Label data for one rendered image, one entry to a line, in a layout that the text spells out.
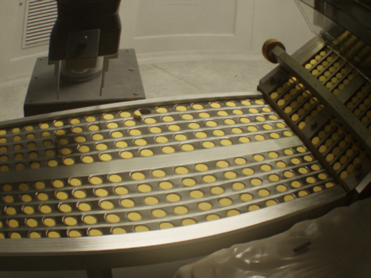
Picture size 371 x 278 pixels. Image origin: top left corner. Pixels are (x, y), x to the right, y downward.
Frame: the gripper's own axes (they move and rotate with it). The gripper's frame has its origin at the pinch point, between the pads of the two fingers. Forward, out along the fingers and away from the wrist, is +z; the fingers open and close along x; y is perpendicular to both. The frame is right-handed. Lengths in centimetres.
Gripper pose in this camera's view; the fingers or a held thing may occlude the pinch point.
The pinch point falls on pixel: (78, 96)
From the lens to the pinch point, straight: 53.6
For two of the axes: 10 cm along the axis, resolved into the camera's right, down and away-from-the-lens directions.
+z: -0.9, 8.5, 5.1
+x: 9.8, -0.1, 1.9
